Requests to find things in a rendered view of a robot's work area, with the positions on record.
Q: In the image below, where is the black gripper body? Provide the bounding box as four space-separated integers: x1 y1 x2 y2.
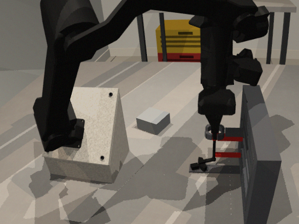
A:
198 48 236 116

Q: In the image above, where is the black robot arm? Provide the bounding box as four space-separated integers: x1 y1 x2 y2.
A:
33 0 270 151

